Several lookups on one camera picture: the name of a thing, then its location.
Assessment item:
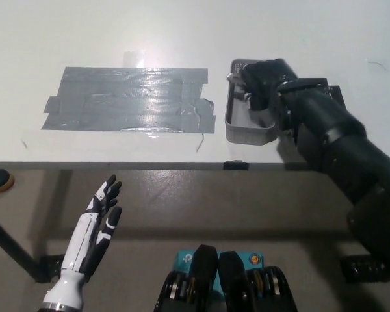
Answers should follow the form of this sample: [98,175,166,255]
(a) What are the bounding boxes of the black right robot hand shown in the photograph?
[242,58,299,111]

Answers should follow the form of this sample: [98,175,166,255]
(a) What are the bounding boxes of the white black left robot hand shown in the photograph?
[60,174,123,280]

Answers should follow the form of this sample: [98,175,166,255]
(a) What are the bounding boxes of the grey plastic basket container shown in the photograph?
[224,58,278,146]

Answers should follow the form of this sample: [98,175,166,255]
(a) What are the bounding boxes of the teal box on robot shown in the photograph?
[175,249,266,293]

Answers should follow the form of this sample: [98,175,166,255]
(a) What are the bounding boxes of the black robot torso blocks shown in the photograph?
[154,244,298,312]

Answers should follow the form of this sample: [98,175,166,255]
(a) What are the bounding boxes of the black floor tape patch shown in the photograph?
[35,255,66,283]
[341,256,390,283]

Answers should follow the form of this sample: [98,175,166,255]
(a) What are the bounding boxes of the black diagonal table brace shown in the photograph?
[0,211,45,282]

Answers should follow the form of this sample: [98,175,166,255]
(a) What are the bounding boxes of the small black tape piece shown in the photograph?
[223,159,250,171]

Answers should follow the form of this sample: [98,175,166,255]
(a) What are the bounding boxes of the grey duct tape patch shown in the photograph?
[41,66,217,135]

